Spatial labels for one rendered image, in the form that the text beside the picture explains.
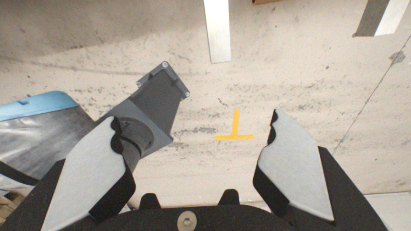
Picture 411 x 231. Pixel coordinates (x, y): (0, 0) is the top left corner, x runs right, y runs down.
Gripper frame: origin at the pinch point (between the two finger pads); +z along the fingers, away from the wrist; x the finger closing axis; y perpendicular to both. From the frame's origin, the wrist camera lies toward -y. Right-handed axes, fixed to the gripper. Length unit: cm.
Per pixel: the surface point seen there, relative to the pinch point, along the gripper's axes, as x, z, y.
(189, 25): -6, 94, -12
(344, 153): 169, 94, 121
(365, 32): 26.9, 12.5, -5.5
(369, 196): 263, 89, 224
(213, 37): 2.4, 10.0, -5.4
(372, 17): 26.7, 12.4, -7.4
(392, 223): 257, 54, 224
